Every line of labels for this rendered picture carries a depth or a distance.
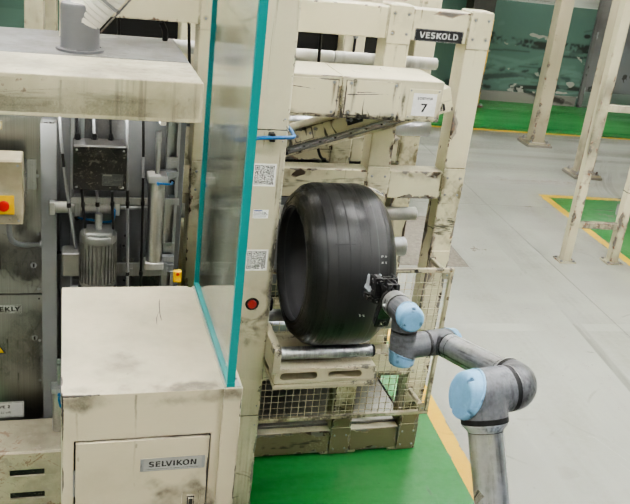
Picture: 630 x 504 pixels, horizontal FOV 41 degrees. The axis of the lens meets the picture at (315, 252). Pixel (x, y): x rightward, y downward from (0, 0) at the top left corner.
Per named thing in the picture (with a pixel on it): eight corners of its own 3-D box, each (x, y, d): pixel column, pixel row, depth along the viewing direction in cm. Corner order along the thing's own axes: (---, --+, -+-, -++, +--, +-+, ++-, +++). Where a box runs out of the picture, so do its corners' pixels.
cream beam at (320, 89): (274, 116, 284) (278, 72, 279) (258, 98, 306) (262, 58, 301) (439, 124, 301) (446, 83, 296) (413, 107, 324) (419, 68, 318)
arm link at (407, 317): (398, 336, 233) (401, 307, 230) (384, 322, 243) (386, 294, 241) (424, 335, 235) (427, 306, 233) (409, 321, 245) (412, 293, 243)
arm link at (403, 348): (429, 366, 242) (433, 331, 239) (395, 371, 237) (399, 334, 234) (415, 356, 249) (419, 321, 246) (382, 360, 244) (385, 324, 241)
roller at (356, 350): (275, 344, 286) (274, 356, 287) (278, 350, 282) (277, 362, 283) (372, 341, 296) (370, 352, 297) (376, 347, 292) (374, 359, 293)
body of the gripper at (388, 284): (392, 272, 258) (407, 285, 247) (389, 299, 260) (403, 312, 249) (368, 272, 255) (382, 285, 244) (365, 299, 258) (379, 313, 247)
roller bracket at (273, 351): (271, 375, 280) (274, 349, 277) (248, 320, 316) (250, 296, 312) (281, 375, 281) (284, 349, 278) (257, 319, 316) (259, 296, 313)
